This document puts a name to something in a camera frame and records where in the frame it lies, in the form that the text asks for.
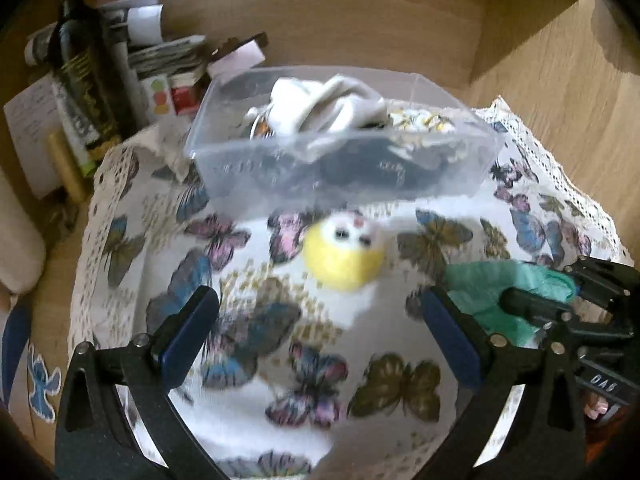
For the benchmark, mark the traffic light card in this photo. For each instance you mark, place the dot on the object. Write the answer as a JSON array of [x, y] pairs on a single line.
[[158, 98]]

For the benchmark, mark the black white fabric mask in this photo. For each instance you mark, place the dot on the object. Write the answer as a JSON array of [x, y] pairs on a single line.
[[374, 162]]

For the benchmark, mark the white sock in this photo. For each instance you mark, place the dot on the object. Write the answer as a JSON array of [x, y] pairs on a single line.
[[298, 106]]

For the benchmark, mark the green knitted cloth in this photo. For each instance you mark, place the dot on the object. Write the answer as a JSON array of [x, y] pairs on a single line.
[[475, 288]]

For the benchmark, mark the yellow white plush toy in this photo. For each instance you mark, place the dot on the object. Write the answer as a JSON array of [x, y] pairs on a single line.
[[344, 251]]

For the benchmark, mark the butterfly print lace cloth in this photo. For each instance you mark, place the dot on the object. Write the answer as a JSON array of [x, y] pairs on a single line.
[[300, 380]]

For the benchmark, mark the clear plastic storage box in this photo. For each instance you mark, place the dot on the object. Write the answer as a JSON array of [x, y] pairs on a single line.
[[244, 175]]

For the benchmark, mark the stack of magazines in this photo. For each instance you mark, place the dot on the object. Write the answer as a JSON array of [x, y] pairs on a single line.
[[137, 40]]

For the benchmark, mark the dark wine bottle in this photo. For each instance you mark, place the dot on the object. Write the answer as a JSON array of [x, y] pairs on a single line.
[[79, 55]]

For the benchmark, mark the handwritten white note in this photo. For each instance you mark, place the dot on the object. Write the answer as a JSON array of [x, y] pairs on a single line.
[[31, 115]]

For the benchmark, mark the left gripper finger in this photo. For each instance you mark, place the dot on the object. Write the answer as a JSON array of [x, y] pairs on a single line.
[[534, 309], [607, 284]]

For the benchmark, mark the stitch cartoon sticker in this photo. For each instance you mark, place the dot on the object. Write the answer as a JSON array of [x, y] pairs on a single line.
[[44, 385]]

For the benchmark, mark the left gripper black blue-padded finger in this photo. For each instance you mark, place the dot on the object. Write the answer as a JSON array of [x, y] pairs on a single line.
[[546, 439], [93, 439]]

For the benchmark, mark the beige slim candle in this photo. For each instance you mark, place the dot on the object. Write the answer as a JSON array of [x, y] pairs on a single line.
[[65, 166]]

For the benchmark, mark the pink white small box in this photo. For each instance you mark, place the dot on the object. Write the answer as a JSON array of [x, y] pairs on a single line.
[[236, 56]]

